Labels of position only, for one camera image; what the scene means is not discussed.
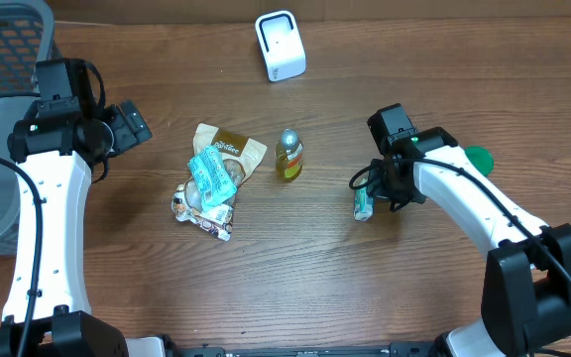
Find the small teal tissue pack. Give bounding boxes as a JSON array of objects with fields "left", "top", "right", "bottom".
[{"left": 354, "top": 187, "right": 374, "bottom": 221}]

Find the green lid white jar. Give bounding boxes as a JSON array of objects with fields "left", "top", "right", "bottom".
[{"left": 465, "top": 146, "right": 495, "bottom": 177}]

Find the white red snack wrapper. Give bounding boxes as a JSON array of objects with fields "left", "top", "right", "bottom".
[{"left": 171, "top": 178, "right": 234, "bottom": 241}]

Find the yellow oil bottle silver cap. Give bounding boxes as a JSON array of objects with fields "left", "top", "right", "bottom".
[{"left": 275, "top": 128, "right": 303, "bottom": 182}]

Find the brown snack packet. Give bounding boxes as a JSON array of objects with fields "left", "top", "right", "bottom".
[{"left": 192, "top": 123, "right": 267, "bottom": 187}]

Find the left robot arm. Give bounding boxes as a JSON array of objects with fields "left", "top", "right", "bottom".
[{"left": 0, "top": 59, "right": 166, "bottom": 356}]

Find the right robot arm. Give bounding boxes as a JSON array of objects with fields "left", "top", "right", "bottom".
[{"left": 352, "top": 104, "right": 571, "bottom": 356}]

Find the white barcode scanner stand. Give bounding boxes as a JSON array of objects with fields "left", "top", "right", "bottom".
[{"left": 255, "top": 10, "right": 306, "bottom": 82}]

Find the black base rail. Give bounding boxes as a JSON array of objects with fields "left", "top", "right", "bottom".
[{"left": 161, "top": 335, "right": 452, "bottom": 357}]

